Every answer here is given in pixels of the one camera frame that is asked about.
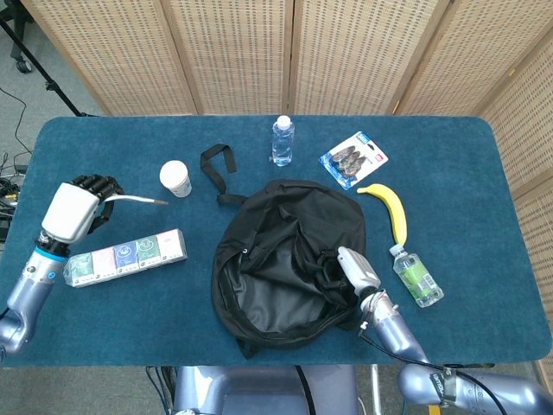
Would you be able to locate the blister card with clips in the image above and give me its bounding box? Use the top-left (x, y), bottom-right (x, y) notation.
top-left (318, 131), bottom-right (390, 192)

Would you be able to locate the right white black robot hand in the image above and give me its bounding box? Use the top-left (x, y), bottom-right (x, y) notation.
top-left (317, 246), bottom-right (382, 299)

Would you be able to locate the floor cable bundle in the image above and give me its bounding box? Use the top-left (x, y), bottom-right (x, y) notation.
top-left (0, 86), bottom-right (35, 243)

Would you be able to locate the wicker folding screen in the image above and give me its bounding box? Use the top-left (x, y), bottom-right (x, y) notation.
top-left (21, 0), bottom-right (553, 390)

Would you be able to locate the black fabric backpack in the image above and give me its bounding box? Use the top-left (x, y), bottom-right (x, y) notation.
top-left (200, 144), bottom-right (368, 360)

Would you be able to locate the white paper cup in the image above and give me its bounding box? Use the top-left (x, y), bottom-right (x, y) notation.
top-left (158, 160), bottom-right (192, 199)

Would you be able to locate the blue tablecloth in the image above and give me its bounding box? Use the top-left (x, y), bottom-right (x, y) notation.
top-left (0, 114), bottom-right (553, 368)

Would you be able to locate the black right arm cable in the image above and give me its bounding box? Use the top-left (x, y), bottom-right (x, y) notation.
top-left (356, 317), bottom-right (513, 415)

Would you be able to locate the black office chair base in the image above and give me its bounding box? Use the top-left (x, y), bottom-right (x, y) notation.
top-left (7, 0), bottom-right (35, 74)

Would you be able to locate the black tripod stand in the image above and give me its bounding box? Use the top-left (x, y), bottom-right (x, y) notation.
top-left (0, 19), bottom-right (99, 118)

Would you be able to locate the silver blue robot torso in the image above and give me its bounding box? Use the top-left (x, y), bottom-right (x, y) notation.
top-left (171, 365), bottom-right (360, 415)

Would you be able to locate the clear water bottle white cap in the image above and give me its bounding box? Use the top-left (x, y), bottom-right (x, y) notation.
top-left (270, 115), bottom-right (296, 167)

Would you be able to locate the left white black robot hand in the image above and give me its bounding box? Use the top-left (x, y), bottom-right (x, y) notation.
top-left (41, 174), bottom-right (125, 244)

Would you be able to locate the green label plastic bottle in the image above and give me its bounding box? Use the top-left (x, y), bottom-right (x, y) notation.
top-left (389, 243), bottom-right (445, 309)

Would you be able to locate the yellow banana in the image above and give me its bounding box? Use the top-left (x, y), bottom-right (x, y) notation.
top-left (356, 182), bottom-right (408, 246)

